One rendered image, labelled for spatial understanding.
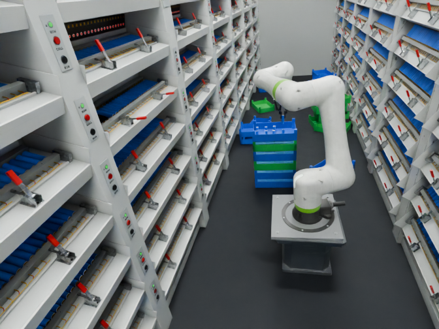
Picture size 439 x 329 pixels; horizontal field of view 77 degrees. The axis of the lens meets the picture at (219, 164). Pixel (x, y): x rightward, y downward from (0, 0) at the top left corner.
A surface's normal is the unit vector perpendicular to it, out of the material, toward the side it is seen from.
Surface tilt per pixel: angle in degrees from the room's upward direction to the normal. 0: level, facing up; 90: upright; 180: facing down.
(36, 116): 106
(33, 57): 90
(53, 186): 15
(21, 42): 90
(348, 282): 0
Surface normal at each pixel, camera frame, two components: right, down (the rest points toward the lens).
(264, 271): -0.11, -0.84
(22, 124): 0.96, 0.25
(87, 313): 0.14, -0.81
